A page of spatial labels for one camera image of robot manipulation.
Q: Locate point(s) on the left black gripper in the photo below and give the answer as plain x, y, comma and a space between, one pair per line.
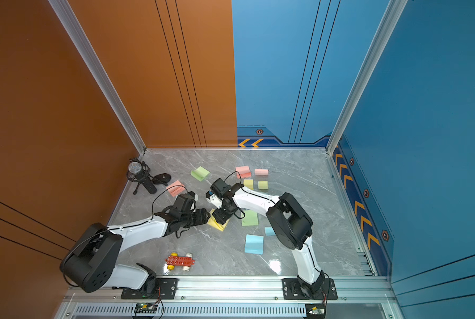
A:
201, 216

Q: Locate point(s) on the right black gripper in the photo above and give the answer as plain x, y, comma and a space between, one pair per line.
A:
220, 217

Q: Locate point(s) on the large yellow memo pad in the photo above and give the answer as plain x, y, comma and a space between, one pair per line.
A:
212, 222

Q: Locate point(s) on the large green memo pad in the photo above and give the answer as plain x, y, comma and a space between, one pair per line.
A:
250, 219

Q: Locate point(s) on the pink memo pad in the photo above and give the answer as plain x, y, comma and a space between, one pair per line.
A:
244, 172
176, 188

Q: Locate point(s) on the small green memo pad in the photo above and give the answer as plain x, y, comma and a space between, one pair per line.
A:
200, 173

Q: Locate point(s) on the blue memo pad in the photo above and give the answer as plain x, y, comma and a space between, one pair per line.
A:
254, 244

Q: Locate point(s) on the torn yellow page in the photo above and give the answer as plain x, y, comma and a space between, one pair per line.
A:
263, 185

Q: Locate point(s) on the torn pink page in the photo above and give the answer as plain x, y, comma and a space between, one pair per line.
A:
261, 172

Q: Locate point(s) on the small yellow memo pad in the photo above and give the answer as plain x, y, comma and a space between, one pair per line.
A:
249, 183

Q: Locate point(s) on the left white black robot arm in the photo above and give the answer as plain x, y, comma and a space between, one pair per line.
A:
92, 263

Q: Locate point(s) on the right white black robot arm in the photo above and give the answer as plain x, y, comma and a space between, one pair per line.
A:
290, 222

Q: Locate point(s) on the red toy brick car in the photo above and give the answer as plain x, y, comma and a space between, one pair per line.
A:
177, 261

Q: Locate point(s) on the left green circuit board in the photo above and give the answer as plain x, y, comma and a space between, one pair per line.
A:
146, 308

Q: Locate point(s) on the right circuit board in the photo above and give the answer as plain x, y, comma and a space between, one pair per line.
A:
315, 311

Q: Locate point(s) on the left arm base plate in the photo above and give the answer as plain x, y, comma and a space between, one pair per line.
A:
163, 288

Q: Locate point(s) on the aluminium front rail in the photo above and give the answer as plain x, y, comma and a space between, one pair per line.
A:
239, 297

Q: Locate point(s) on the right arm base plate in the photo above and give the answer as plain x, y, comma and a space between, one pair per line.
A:
297, 289

